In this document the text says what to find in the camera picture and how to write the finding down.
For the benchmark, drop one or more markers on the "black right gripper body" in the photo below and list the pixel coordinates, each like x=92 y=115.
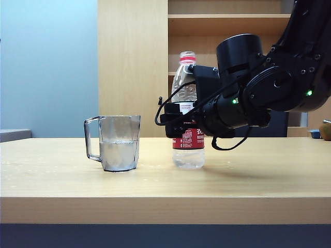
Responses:
x=232 y=116

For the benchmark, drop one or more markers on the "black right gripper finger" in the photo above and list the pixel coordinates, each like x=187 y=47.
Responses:
x=178 y=126
x=172 y=108

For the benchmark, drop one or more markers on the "clear water bottle red label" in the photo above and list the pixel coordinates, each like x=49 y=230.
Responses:
x=188 y=155

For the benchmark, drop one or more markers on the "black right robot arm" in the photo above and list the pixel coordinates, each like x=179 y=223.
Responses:
x=284 y=82

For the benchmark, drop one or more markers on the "clear faceted plastic mug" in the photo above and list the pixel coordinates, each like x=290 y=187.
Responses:
x=119 y=149

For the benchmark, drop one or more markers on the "light wooden cabinet door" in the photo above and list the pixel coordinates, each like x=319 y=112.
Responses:
x=132 y=64

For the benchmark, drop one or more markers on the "small blue container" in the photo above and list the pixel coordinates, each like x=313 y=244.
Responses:
x=314 y=133

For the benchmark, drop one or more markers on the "brown kiwi fruit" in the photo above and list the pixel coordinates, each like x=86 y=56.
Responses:
x=325 y=132

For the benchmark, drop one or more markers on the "grey sofa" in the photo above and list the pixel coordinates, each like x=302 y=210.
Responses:
x=13 y=135

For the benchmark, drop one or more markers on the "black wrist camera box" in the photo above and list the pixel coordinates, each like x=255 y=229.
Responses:
x=207 y=82

